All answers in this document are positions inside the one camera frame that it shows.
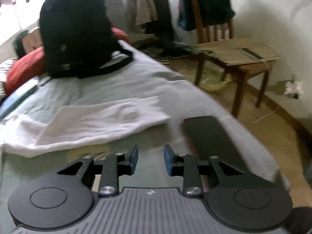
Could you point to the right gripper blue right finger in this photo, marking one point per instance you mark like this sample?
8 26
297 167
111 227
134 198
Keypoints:
185 166

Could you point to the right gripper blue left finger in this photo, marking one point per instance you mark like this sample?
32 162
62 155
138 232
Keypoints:
115 166

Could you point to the white printed sweatshirt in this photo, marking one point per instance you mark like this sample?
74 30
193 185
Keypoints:
78 126

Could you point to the hanging clothes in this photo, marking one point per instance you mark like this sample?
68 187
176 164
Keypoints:
163 17

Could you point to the dark smartphone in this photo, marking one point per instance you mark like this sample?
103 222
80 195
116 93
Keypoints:
207 138

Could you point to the green quilted bed cover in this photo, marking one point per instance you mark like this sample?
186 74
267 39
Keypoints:
143 78

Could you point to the light blue book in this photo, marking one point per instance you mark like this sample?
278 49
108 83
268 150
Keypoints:
18 96

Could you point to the flattened cardboard on chair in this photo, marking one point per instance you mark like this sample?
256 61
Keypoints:
236 52

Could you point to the black backpack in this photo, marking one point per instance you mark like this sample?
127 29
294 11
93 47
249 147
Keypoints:
82 13

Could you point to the red blanket roll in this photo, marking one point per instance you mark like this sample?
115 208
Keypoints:
24 68

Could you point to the white crumpled paper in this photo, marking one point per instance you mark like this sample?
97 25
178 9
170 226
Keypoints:
294 89

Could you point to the wooden chair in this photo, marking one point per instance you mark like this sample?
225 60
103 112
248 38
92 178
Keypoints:
242 73

